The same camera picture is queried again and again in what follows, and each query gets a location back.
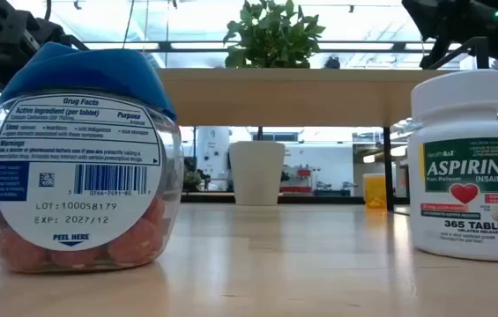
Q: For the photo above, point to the white plant pot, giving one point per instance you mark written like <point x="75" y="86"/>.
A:
<point x="256" y="174"/>

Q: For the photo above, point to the white rounded machine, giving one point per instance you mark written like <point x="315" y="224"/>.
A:
<point x="213" y="154"/>

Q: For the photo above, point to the green leafy plant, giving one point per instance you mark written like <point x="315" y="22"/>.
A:
<point x="270" y="35"/>

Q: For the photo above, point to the red background machine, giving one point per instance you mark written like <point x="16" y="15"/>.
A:
<point x="297" y="179"/>

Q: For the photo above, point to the small green background plant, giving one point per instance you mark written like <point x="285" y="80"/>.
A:
<point x="192" y="180"/>

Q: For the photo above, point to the small dark round object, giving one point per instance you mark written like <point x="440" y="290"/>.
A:
<point x="332" y="63"/>

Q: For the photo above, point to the orange pill bottle white cap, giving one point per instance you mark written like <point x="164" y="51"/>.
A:
<point x="374" y="191"/>

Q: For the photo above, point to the white aspirin bottle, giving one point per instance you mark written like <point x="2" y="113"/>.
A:
<point x="464" y="198"/>

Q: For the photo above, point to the clear antacid jar blue lid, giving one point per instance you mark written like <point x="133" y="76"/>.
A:
<point x="76" y="176"/>

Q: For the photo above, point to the wooden shelf black metal legs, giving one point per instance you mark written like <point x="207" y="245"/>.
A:
<point x="284" y="97"/>

